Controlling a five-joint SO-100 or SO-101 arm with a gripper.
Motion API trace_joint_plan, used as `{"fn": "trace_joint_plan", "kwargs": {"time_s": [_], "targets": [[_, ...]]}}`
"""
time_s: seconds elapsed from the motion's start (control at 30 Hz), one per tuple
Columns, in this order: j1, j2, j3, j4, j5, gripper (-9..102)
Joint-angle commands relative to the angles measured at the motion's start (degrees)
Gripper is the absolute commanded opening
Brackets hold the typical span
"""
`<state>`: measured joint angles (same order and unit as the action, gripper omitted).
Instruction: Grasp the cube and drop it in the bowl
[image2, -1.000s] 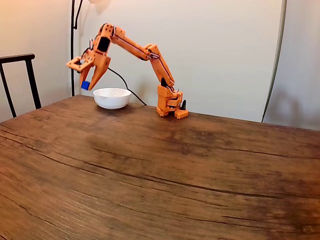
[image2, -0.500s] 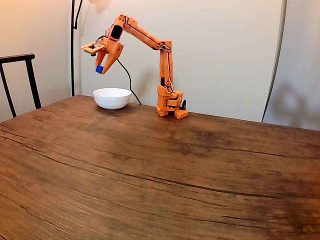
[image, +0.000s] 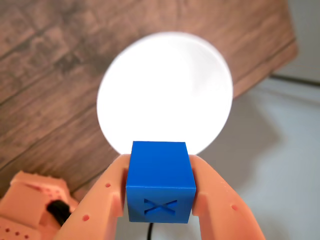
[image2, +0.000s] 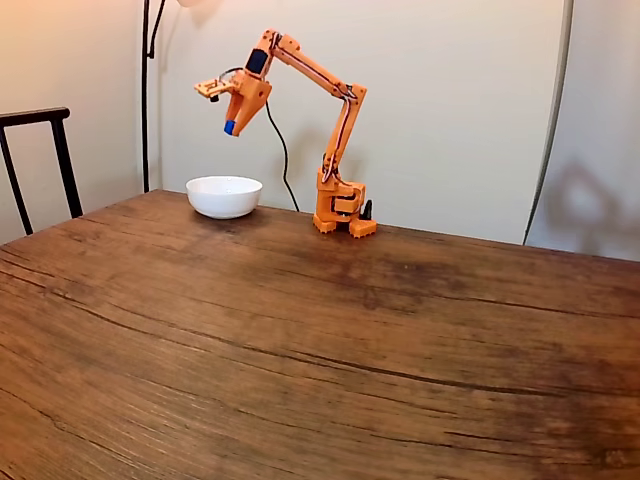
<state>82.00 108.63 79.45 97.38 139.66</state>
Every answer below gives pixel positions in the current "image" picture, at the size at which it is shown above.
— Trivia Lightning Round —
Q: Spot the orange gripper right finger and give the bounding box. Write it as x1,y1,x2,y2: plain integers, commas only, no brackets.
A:
188,154,266,240

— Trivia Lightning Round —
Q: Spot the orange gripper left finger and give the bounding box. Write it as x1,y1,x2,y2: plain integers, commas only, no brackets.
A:
53,153,131,240

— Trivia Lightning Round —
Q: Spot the blue cube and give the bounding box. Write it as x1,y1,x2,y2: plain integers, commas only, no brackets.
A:
125,141,197,224

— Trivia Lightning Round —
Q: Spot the white bowl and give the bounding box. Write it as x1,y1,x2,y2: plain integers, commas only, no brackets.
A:
96,31,234,156

